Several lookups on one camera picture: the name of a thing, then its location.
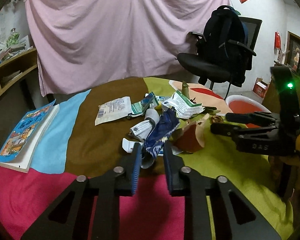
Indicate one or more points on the dark blue wrapper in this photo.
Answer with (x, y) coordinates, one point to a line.
(167, 124)

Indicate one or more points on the glass jar green contents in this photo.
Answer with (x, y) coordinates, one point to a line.
(13, 38)

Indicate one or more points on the framed picture on cabinet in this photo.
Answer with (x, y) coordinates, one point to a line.
(293, 50)

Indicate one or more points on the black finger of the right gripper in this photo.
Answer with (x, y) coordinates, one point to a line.
(230, 130)
(262, 119)

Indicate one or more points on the wooden shelf unit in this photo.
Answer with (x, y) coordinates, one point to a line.
(16, 69)

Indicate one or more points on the red cardboard box on floor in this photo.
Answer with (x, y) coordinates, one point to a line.
(260, 87)

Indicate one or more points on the dark blue backpack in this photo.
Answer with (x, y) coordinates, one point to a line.
(221, 31)

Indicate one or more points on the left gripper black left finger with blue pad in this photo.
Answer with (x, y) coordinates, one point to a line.
(89, 207)

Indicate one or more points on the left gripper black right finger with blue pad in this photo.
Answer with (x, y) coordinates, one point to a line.
(214, 208)

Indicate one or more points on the white green printed leaflet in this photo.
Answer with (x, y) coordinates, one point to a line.
(184, 108)

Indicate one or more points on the blue cartoon children's book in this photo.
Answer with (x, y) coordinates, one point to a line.
(17, 151)

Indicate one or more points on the red white plastic basin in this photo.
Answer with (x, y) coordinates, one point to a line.
(240, 104)

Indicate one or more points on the red apple piece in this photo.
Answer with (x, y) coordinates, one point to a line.
(191, 138)

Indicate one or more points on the green blue snack wrapper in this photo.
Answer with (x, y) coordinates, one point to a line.
(140, 108)

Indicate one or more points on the white printed paper packet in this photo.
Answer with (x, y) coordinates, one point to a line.
(113, 110)

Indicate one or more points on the stack of books on shelf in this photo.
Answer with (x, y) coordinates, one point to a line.
(9, 52)

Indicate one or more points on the red hanging wall ornament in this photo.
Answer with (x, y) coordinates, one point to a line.
(277, 41)

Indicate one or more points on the black office chair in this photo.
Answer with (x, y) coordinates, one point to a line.
(235, 73)

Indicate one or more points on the wooden cabinet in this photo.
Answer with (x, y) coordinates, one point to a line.
(271, 99)

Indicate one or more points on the person's right hand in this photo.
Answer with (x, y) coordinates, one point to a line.
(288, 168)

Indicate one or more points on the colourful cartoon tablecloth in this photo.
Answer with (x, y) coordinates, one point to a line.
(74, 145)

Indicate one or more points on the white crumpled paper wrapper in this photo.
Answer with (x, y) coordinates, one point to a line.
(143, 129)

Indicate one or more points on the pink hanging bedsheet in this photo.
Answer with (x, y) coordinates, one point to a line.
(85, 43)

